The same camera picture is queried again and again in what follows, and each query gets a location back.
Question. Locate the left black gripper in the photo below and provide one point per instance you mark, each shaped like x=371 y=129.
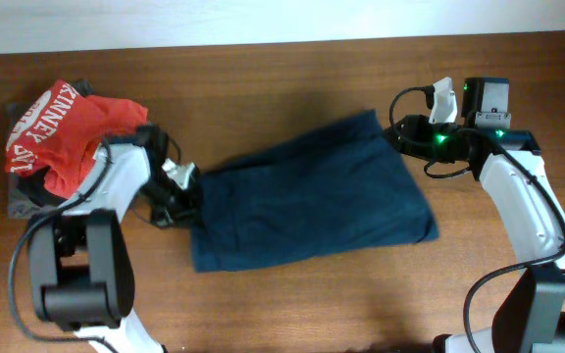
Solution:
x=188 y=215

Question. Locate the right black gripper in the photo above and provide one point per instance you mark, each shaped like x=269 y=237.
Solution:
x=416 y=126

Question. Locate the navy blue shorts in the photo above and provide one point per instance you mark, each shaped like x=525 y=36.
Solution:
x=336 y=188

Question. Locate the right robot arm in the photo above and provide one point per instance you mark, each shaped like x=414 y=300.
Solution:
x=508 y=164

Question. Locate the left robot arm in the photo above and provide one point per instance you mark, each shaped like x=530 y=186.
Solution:
x=81 y=276

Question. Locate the red printed t-shirt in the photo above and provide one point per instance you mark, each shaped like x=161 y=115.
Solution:
x=61 y=131

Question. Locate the black folded garment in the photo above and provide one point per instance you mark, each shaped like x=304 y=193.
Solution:
x=33 y=188

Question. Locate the grey folded garment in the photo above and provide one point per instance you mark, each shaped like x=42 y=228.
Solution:
x=19 y=206

